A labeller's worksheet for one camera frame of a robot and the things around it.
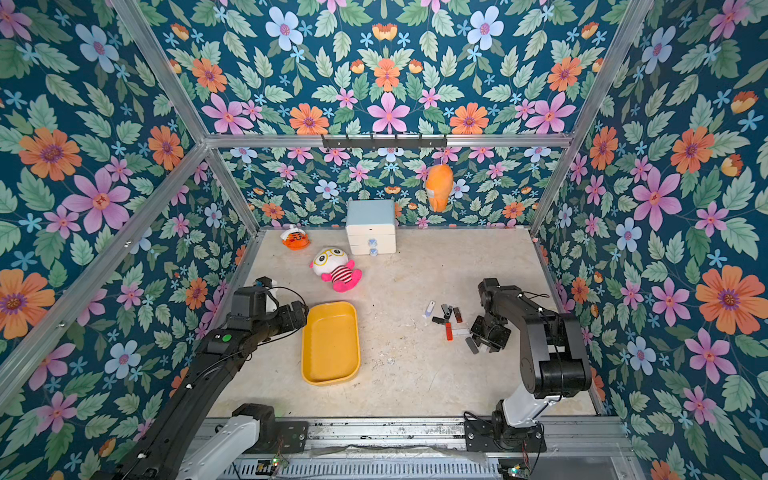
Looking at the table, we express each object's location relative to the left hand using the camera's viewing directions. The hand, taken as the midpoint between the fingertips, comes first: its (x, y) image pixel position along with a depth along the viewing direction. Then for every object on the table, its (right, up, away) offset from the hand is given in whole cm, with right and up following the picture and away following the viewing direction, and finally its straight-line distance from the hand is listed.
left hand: (298, 309), depth 80 cm
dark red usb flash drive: (+46, -5, +15) cm, 49 cm away
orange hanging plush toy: (+41, +37, +17) cm, 58 cm away
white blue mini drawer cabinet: (+17, +25, +22) cm, 37 cm away
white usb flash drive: (+47, -9, +11) cm, 49 cm away
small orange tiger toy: (-12, +21, +31) cm, 39 cm away
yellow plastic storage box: (+6, -14, +10) cm, 18 cm away
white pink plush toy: (+5, +11, +21) cm, 24 cm away
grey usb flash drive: (+49, -12, +9) cm, 52 cm away
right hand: (+53, -12, +10) cm, 56 cm away
